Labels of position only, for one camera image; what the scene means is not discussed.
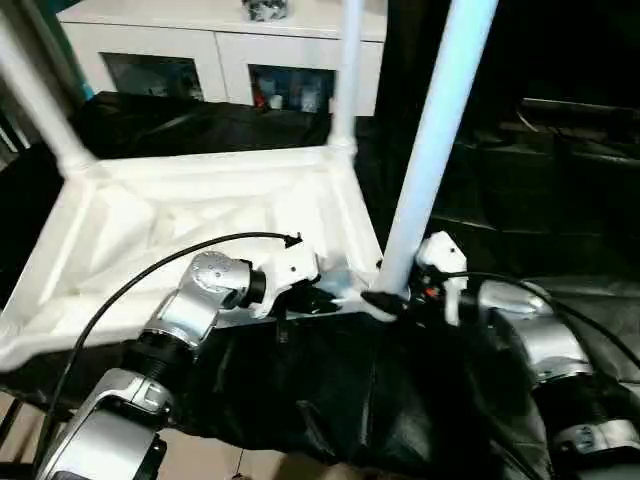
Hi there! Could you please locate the white upturned plastic table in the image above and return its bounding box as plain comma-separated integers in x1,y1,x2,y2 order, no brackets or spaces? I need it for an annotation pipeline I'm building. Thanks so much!
0,142,401,374

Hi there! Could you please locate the black glossy mat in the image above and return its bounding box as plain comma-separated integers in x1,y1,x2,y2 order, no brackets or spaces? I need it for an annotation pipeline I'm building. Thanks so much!
0,89,640,480

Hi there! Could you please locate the black glossy tv stand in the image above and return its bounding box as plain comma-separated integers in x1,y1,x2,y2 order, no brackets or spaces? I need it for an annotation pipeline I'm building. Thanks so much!
519,97,640,131

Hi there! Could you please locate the white glass-door cabinet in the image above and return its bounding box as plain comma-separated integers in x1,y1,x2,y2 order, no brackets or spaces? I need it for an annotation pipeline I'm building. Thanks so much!
57,0,386,117

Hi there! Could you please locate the grey curtain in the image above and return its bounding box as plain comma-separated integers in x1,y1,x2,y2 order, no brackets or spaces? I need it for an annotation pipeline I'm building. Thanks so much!
0,0,96,151

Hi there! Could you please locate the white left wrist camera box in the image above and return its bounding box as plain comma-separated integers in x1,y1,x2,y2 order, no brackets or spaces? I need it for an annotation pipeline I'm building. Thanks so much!
249,237,321,320

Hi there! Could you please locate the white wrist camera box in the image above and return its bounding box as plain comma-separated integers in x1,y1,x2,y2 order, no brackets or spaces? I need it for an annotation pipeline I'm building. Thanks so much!
249,237,321,320
417,230,469,326

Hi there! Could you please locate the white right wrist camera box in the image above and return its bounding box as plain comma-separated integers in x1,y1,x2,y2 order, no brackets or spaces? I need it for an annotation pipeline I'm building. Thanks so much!
417,230,469,326

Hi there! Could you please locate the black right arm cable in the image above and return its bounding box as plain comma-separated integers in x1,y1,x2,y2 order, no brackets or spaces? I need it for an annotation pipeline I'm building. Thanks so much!
439,271,640,361

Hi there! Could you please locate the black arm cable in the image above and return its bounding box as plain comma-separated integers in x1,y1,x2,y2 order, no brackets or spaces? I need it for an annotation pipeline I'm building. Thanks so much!
439,271,640,361
37,231,305,471

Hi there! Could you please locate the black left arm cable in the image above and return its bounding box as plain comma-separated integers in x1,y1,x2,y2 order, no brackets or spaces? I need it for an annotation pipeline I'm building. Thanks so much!
37,231,305,471

